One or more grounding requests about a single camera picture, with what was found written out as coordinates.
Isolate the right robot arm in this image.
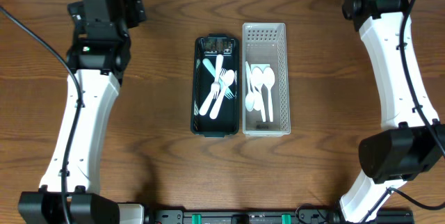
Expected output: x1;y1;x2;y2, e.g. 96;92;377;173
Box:
322;0;444;223

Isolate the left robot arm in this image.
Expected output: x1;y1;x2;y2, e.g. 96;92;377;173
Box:
18;0;148;223

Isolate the white label in basket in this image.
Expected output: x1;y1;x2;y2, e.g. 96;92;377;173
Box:
250;64;270;70

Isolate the black plastic basket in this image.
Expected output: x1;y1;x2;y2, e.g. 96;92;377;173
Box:
191;34;241;137

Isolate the black mounting rail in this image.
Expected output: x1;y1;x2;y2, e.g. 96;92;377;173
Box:
140;209;415;224

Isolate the white plastic fork top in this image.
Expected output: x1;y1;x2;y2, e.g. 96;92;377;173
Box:
211;54;224;99

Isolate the white plastic fork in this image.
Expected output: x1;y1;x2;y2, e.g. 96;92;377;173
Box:
211;54;224;99
199;68;227;115
209;70;235;120

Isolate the white plastic fork handle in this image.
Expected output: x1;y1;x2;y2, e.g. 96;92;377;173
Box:
202;58;235;99

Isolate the clear plastic basket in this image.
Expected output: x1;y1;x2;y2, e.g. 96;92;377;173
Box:
242;22;291;137

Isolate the white plastic spoon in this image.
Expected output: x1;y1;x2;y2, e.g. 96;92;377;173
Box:
251;67;266;122
253;88;264;111
263;67;275;122
245;61;255;112

